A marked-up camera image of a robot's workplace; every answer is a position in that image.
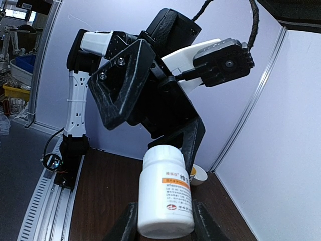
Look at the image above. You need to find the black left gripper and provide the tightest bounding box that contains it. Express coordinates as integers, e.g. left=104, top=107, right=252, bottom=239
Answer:
left=88, top=39, right=206, bottom=173

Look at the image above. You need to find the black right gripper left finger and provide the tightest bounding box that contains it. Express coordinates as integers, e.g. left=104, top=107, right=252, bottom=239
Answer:
left=102, top=202, right=138, bottom=241

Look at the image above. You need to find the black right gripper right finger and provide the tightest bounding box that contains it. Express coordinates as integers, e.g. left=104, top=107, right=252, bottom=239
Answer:
left=192, top=200, right=230, bottom=241

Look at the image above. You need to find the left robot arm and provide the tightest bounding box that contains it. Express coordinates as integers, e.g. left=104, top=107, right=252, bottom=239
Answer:
left=58, top=8, right=205, bottom=172

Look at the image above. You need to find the small beige cup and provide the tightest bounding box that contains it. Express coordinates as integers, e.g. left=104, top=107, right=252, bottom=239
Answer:
left=190, top=164, right=208, bottom=186

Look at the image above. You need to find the blue storage bin background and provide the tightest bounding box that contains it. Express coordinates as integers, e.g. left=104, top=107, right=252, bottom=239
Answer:
left=16, top=55, right=36, bottom=74

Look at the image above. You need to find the yellow storage bin background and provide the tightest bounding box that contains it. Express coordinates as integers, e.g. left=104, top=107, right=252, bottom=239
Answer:
left=3, top=84, right=30, bottom=102

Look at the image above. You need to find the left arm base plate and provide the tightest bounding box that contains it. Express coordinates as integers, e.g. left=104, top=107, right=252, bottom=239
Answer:
left=54, top=156, right=82, bottom=190

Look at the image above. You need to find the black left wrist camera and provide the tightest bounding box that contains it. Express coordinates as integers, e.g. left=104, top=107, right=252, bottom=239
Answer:
left=160, top=37, right=256, bottom=91

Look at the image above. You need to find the aluminium frame post left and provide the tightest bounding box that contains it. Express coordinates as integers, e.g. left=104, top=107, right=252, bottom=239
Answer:
left=210, top=26, right=288, bottom=173

